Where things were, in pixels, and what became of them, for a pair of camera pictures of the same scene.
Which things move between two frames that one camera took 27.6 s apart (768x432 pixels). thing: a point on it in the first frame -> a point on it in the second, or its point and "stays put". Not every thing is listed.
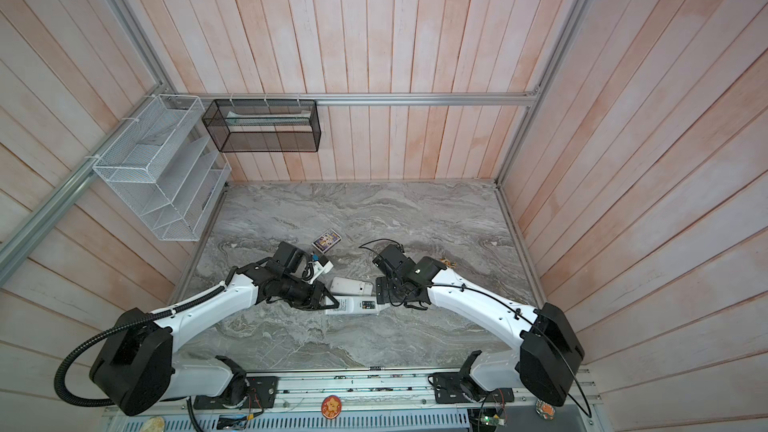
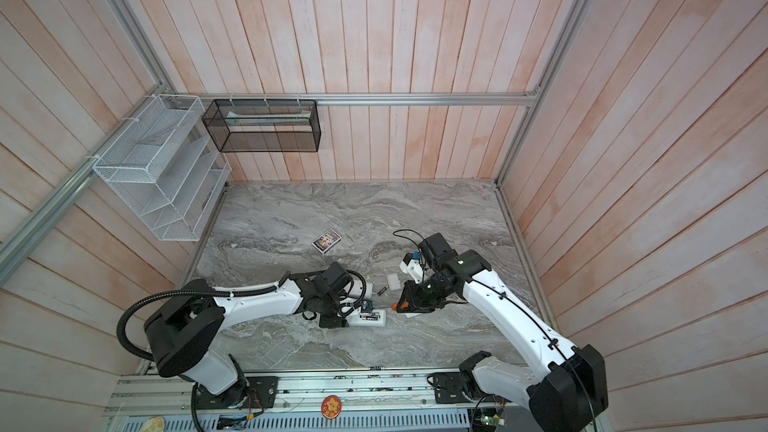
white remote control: x=351 y=286 stays put
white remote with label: x=356 y=305 -> x=376 y=318
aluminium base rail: x=389 y=395 stays put
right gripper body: x=390 y=290 -> x=425 y=294
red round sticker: x=331 y=407 stays put
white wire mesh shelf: x=168 y=169 stays put
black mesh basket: x=264 y=125 stays put
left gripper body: x=305 y=296 -> x=330 y=319
